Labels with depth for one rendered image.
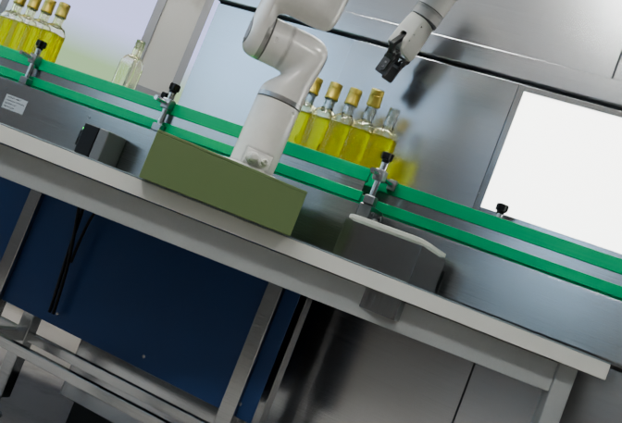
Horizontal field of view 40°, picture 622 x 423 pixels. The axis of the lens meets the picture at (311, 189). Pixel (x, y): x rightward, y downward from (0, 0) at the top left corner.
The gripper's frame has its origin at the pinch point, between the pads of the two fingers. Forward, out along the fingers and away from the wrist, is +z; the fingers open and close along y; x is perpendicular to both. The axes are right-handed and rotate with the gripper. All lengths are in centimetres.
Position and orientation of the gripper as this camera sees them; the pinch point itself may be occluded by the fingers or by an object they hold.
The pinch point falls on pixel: (387, 70)
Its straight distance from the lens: 215.6
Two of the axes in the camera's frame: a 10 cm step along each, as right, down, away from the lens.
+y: -3.6, -2.1, -9.1
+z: -5.9, 8.1, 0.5
